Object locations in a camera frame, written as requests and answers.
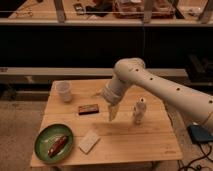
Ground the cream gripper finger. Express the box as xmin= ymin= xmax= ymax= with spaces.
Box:
xmin=92 ymin=89 xmax=103 ymax=98
xmin=108 ymin=105 xmax=119 ymax=121

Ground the white ribbed gripper body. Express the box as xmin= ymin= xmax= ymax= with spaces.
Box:
xmin=101 ymin=77 xmax=128 ymax=105

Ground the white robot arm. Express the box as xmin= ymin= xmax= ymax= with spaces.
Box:
xmin=98 ymin=58 xmax=213 ymax=133

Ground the brown sausage in bowl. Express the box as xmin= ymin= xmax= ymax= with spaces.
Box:
xmin=48 ymin=135 xmax=68 ymax=157

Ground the green ceramic bowl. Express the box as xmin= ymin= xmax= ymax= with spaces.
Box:
xmin=34 ymin=124 xmax=74 ymax=164

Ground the brown rectangular block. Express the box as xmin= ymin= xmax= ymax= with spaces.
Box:
xmin=78 ymin=104 xmax=99 ymax=115

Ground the white figurine bottle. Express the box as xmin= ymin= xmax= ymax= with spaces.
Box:
xmin=133 ymin=98 xmax=147 ymax=124

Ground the wooden table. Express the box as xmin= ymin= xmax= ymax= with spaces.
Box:
xmin=30 ymin=78 xmax=184 ymax=168

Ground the red tray on shelf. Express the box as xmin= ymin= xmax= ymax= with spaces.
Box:
xmin=112 ymin=0 xmax=175 ymax=19

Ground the dark object on shelf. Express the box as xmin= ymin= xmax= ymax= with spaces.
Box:
xmin=73 ymin=3 xmax=85 ymax=15

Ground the blue black box on floor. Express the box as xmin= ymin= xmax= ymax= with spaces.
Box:
xmin=187 ymin=125 xmax=213 ymax=144

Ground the black floor cable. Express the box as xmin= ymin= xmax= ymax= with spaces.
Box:
xmin=177 ymin=142 xmax=213 ymax=171

